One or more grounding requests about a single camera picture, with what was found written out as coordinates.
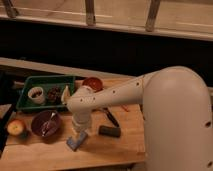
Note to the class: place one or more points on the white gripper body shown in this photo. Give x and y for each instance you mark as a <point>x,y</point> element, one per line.
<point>80,124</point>

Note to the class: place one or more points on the blue sponge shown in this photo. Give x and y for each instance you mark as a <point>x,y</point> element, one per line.
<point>74,144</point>

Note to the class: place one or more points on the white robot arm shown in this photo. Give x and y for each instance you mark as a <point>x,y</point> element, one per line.
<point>178,114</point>

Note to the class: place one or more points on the dark purple bowl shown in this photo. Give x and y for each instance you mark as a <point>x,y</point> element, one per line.
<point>41,118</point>

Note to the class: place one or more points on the red bowl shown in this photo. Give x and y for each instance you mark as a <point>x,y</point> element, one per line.
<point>94,83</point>

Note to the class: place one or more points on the black rectangular block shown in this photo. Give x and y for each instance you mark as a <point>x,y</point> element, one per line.
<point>109,131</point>

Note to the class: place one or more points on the yellow banana piece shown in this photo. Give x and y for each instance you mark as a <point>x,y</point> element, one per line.
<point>65,95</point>

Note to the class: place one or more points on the metal spoon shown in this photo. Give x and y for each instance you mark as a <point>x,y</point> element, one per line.
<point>46,124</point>

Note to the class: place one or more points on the dark grape bunch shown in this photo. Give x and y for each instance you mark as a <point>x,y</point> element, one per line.
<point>53,95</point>

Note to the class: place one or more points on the orange carrot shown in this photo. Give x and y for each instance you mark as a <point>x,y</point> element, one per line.
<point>125,108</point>

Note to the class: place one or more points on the wooden cutting board table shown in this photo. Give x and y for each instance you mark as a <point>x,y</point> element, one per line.
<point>52,153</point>

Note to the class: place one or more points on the white cup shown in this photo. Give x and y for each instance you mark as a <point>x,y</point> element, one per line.
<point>36,95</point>

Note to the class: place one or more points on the green plastic tray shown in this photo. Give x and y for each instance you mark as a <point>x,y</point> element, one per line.
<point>26,105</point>

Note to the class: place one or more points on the red yellow apple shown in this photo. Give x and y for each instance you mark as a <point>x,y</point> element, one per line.
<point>16,127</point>

